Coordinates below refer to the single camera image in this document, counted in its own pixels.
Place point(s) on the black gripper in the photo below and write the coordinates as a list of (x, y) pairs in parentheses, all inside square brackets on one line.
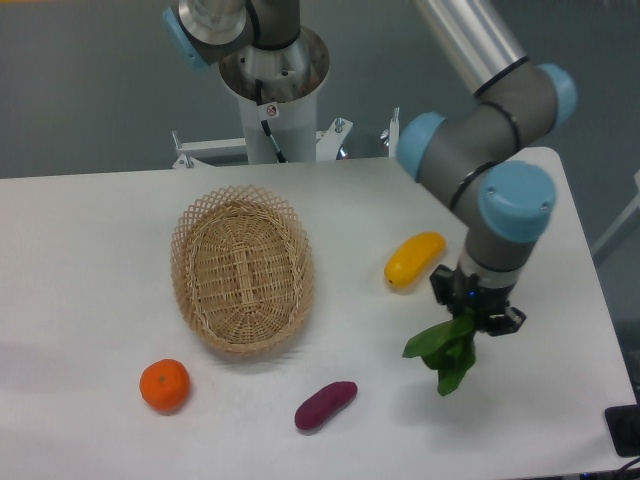
[(483, 293)]

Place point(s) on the green leafy vegetable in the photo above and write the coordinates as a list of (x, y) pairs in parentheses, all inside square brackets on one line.
[(447, 348)]

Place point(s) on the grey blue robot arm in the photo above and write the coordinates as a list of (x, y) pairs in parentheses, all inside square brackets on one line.
[(470, 164)]

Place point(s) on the yellow mango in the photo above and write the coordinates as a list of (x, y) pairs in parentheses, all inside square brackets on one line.
[(412, 258)]

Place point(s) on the purple sweet potato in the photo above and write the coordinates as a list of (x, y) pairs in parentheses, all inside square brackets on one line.
[(317, 409)]

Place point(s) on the black device at table edge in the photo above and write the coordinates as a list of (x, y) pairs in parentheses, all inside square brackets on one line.
[(623, 425)]

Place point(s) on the woven wicker basket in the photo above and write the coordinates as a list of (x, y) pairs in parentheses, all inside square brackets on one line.
[(242, 270)]

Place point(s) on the orange tangerine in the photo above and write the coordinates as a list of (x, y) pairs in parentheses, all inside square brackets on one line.
[(165, 385)]

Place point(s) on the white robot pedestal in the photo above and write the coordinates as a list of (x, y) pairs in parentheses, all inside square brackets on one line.
[(277, 91)]

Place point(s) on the white metal mounting frame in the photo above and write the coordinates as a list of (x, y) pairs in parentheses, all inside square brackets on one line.
[(328, 145)]

